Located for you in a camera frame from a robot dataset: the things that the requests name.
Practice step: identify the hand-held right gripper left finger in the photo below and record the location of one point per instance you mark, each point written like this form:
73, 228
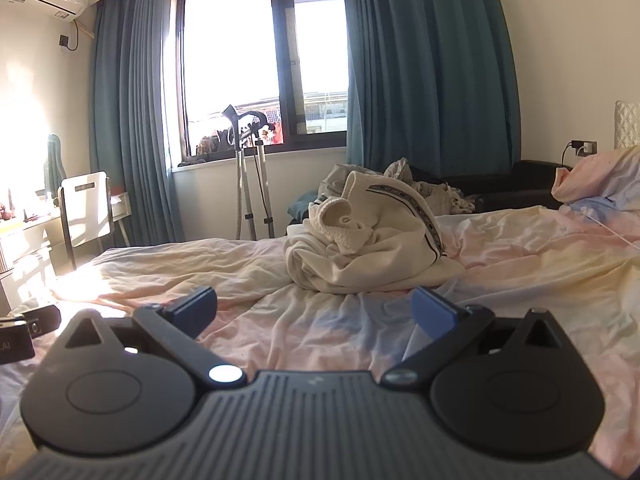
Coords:
192, 310

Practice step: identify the teal cloth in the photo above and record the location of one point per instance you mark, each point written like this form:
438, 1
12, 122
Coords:
300, 207

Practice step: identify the dark windowsill ornaments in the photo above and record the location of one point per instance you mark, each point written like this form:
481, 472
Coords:
210, 144

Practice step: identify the white chair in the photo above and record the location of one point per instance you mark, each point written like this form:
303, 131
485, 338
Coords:
85, 205

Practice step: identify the red flower decoration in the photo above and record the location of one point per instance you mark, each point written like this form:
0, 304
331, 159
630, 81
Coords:
7, 211

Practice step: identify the teal curtain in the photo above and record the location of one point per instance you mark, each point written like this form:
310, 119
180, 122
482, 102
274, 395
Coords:
135, 110
430, 70

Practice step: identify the pastel pillow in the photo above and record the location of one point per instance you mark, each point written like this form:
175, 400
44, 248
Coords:
605, 175

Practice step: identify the white quilted headboard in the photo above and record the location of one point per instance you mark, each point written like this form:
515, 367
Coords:
627, 125

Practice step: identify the pair of crutches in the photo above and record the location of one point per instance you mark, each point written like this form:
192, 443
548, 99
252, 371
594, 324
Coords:
245, 175

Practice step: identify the white desk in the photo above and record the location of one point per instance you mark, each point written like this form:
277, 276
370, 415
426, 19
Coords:
25, 240

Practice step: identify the wall socket with charger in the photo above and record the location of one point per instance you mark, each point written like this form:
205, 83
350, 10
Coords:
584, 147

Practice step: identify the pastel bed cover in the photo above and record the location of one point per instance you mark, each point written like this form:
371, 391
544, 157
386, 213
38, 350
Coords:
525, 260

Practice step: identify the grey quilted clothes pile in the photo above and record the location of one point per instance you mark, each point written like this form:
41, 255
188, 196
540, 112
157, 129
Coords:
332, 180

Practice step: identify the black sofa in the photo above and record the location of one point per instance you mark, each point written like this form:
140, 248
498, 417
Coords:
525, 185

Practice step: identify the dark framed window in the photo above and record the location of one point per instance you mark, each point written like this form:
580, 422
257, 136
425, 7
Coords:
280, 60

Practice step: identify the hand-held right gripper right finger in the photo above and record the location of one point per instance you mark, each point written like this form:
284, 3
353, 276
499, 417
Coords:
432, 312

